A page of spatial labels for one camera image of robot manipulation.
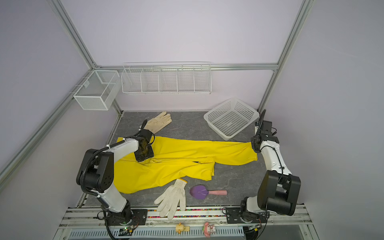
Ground yellow trousers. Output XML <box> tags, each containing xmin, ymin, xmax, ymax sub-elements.
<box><xmin>114</xmin><ymin>137</ymin><xmax>258</xmax><ymax>194</ymax></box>

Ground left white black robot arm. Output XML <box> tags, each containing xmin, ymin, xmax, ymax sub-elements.
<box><xmin>76</xmin><ymin>120</ymin><xmax>155</xmax><ymax>225</ymax></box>

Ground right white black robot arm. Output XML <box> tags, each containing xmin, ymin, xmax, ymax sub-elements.
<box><xmin>240</xmin><ymin>110</ymin><xmax>301</xmax><ymax>223</ymax></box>

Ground beige fabric glove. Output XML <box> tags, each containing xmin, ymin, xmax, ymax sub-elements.
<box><xmin>144</xmin><ymin>112</ymin><xmax>172</xmax><ymax>134</ymax></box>

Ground white plastic laundry basket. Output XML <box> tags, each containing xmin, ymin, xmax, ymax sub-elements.
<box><xmin>204</xmin><ymin>98</ymin><xmax>260</xmax><ymax>141</ymax></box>

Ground white knit work glove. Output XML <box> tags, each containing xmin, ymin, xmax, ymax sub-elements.
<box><xmin>154</xmin><ymin>179</ymin><xmax>188</xmax><ymax>220</ymax></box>

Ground purple pink toy shovel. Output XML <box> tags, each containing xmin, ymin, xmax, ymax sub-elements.
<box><xmin>190</xmin><ymin>185</ymin><xmax>228</xmax><ymax>200</ymax></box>

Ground yellow duck figurine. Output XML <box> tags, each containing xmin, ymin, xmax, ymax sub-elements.
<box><xmin>175</xmin><ymin>223</ymin><xmax>190</xmax><ymax>235</ymax></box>

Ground pink white doll figurine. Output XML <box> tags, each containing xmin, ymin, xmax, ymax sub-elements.
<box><xmin>203</xmin><ymin>222</ymin><xmax>216</xmax><ymax>238</ymax></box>

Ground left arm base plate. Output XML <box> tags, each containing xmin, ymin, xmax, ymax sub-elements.
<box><xmin>107</xmin><ymin>209</ymin><xmax>148</xmax><ymax>226</ymax></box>

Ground white mesh wall box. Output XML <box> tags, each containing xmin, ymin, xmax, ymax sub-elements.
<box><xmin>74</xmin><ymin>70</ymin><xmax>122</xmax><ymax>111</ymax></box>

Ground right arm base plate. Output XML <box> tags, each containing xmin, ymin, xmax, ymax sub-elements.
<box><xmin>222</xmin><ymin>207</ymin><xmax>267</xmax><ymax>224</ymax></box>

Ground white wire wall shelf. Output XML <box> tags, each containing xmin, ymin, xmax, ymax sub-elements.
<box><xmin>121</xmin><ymin>62</ymin><xmax>212</xmax><ymax>95</ymax></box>

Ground aluminium frame rail front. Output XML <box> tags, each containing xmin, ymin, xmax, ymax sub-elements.
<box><xmin>59</xmin><ymin>205</ymin><xmax>313</xmax><ymax>229</ymax></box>

